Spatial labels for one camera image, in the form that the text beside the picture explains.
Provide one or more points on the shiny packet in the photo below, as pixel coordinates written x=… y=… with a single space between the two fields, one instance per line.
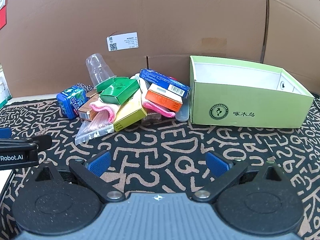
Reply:
x=151 y=118

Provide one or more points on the brown carton box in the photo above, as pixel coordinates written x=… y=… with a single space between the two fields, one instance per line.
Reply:
x=86 y=110

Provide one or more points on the steel wool scrubber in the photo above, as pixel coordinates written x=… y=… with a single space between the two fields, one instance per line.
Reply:
x=86 y=87

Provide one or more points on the clear plastic cup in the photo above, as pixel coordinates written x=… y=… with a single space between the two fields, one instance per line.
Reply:
x=97 y=67

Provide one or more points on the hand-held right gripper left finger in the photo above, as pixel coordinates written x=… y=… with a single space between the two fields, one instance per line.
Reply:
x=101 y=163

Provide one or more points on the light green shoe box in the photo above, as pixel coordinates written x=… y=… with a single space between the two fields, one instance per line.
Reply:
x=250 y=100

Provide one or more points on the orange white carton box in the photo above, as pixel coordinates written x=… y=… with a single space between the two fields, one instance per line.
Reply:
x=160 y=100

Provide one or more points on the large plain cardboard panel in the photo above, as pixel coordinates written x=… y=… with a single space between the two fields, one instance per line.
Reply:
x=292 y=30

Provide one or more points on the plain green carton box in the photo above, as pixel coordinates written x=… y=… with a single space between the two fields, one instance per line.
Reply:
x=120 y=92

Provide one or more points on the black patterned mat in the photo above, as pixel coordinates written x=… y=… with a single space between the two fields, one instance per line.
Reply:
x=160 y=140

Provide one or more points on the red white wall poster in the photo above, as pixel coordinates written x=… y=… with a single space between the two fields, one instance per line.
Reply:
x=2 y=17

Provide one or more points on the green flower print box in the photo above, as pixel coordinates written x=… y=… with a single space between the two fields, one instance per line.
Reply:
x=112 y=80

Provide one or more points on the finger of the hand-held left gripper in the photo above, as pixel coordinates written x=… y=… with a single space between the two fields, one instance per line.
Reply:
x=37 y=143
x=5 y=133

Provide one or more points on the translucent plastic container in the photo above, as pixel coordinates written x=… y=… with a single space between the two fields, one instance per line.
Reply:
x=182 y=112

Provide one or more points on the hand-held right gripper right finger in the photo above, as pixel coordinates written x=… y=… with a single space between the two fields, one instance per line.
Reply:
x=216 y=163

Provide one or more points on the blue medicine box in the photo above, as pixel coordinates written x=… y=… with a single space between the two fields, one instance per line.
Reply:
x=162 y=80

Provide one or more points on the large cardboard panel with label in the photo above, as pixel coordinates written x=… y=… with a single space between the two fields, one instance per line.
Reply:
x=75 y=30

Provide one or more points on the blue gum tin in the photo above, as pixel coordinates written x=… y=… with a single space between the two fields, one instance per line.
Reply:
x=71 y=102

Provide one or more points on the clear zip bag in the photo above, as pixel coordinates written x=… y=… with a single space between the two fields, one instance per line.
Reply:
x=92 y=130

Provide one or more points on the pink white cloth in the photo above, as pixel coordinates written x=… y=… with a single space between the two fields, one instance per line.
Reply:
x=105 y=108

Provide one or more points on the yellow carton box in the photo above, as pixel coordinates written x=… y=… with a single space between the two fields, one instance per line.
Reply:
x=130 y=116

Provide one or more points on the white printed label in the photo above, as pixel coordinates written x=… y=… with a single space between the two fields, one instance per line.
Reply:
x=122 y=41

